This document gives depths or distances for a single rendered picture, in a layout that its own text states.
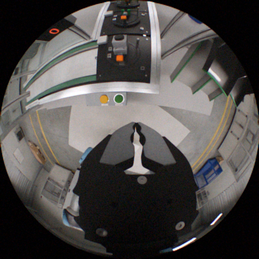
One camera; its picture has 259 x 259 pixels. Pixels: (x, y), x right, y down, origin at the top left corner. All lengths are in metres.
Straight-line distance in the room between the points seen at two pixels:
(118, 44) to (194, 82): 0.34
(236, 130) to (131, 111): 3.99
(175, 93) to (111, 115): 0.43
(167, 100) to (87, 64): 0.51
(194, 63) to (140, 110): 0.40
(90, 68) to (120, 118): 0.36
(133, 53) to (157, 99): 0.30
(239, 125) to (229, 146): 0.97
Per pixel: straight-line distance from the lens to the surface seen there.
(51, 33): 0.36
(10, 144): 8.37
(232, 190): 9.21
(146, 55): 0.40
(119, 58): 0.29
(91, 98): 0.44
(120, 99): 0.38
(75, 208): 0.48
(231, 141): 4.10
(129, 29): 0.49
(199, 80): 0.43
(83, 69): 0.51
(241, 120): 4.11
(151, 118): 0.55
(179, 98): 0.58
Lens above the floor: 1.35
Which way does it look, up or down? 59 degrees down
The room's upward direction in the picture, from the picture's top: 177 degrees counter-clockwise
